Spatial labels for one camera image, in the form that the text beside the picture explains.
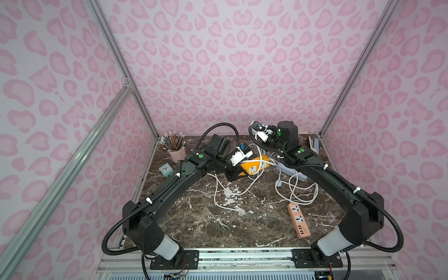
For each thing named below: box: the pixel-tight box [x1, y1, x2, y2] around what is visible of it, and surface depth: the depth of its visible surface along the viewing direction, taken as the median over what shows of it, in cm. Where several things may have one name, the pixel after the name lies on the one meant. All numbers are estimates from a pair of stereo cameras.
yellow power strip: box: [238, 154, 270, 177], surface depth 72 cm
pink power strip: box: [287, 202, 311, 239], surface depth 82 cm
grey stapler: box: [308, 135, 320, 155], surface depth 112 cm
